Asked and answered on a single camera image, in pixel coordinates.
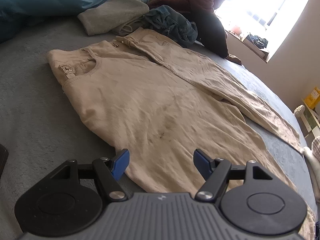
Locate pink checked folded garment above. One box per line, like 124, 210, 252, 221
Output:
311, 136, 320, 162

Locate seated person in maroon jacket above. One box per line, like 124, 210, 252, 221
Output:
148, 0, 242, 65

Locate shoes on white box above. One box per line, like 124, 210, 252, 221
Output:
242, 33, 269, 61

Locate wooden side shelf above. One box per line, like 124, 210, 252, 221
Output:
301, 101, 319, 138

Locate white woven ball lamp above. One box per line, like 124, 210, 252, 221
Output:
294, 105, 305, 118

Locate grey sweatpants with drawstring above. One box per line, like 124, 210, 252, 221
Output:
78, 0, 149, 36

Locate black smartphone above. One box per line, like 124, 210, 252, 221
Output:
0, 144, 9, 178

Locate yellow box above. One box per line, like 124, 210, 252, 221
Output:
304, 87, 320, 109

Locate blue denim jeans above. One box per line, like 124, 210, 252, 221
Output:
143, 5, 198, 48

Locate beige trousers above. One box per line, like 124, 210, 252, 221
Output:
45, 28, 317, 240

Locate grey bed blanket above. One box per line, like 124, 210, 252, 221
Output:
1, 18, 319, 239

